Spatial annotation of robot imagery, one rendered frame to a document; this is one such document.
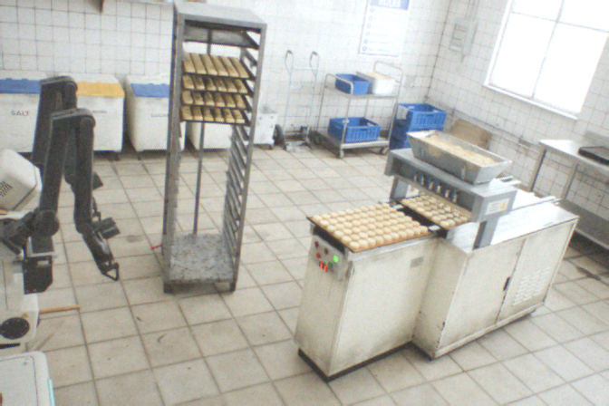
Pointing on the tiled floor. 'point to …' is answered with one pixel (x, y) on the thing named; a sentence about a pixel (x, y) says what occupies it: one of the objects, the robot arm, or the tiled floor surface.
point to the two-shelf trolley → (363, 116)
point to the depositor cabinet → (488, 280)
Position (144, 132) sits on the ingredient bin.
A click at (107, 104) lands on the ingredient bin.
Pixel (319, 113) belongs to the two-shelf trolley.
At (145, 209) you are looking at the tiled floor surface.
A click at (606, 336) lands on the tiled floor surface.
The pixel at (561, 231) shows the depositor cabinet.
